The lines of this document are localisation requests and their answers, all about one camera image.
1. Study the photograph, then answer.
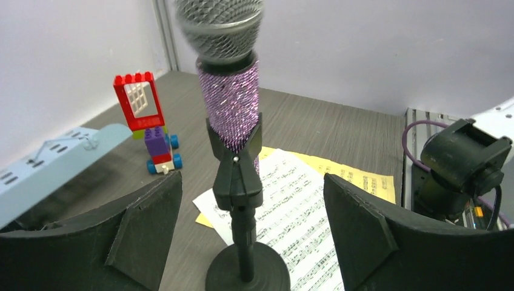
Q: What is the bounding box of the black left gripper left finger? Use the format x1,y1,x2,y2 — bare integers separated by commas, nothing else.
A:
1,172,182,290

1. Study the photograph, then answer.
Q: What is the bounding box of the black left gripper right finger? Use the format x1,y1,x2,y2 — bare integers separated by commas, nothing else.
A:
324,174,513,290

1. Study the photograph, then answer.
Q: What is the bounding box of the yellow sheet music page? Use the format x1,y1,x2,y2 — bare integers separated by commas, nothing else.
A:
195,146,396,229

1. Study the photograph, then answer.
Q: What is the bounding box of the white sheet music page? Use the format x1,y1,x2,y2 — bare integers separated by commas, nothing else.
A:
192,149,346,291

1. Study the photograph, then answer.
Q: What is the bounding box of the light blue music stand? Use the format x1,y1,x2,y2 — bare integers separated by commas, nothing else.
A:
1,124,132,227

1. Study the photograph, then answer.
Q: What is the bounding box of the black microphone stand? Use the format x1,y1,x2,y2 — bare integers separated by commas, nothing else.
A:
205,121,291,291

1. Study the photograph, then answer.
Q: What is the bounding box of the purple glitter microphone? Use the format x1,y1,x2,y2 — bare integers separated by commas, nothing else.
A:
175,0,264,159

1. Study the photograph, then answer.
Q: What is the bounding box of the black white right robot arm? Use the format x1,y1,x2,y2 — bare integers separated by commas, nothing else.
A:
401,98,513,230

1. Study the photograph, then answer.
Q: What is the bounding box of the colourful toy brick car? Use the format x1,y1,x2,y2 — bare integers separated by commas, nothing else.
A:
113,72,183,175

